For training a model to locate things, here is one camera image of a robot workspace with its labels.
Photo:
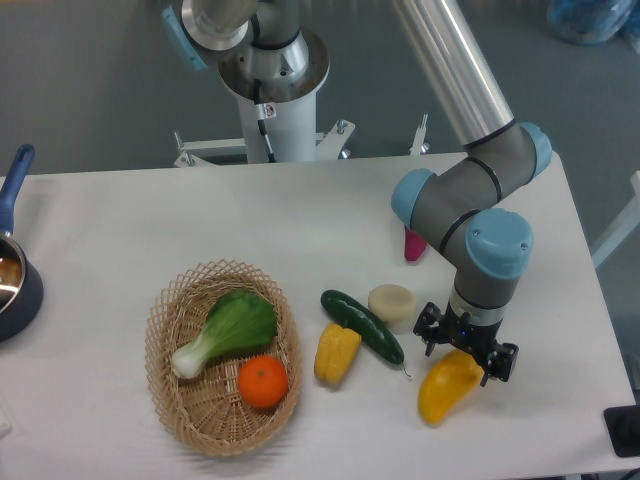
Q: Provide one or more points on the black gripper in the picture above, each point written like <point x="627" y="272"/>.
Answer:
<point x="497" y="360"/>

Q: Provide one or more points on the yellow mango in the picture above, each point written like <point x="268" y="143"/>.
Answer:
<point x="450" y="380"/>

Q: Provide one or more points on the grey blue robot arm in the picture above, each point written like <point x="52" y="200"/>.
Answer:
<point x="456" y="212"/>

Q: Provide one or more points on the beige round cake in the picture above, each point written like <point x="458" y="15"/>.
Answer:
<point x="394" y="305"/>

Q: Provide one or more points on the green cucumber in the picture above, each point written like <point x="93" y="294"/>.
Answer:
<point x="351" y="314"/>

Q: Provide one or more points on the purple sweet potato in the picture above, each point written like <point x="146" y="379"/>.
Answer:
<point x="414" y="245"/>

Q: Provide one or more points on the yellow bell pepper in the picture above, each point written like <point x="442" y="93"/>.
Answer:
<point x="336" y="351"/>

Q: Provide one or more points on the black device at table edge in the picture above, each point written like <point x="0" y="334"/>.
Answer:
<point x="622" y="424"/>

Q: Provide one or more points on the orange tangerine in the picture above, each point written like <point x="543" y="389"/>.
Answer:
<point x="263" y="382"/>

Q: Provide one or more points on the green bok choy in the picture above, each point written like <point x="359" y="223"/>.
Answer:
<point x="239" y="321"/>

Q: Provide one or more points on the woven wicker basket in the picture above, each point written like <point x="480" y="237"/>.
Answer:
<point x="207" y="414"/>

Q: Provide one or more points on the blue plastic bag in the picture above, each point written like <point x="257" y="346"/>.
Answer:
<point x="595" y="22"/>

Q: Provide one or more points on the dark blue saucepan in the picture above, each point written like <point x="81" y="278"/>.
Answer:
<point x="22" y="290"/>

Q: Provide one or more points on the white metal frame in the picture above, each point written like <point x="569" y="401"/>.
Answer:
<point x="330" y="145"/>

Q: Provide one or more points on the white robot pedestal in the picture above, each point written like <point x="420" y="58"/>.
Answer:
<point x="276" y="94"/>

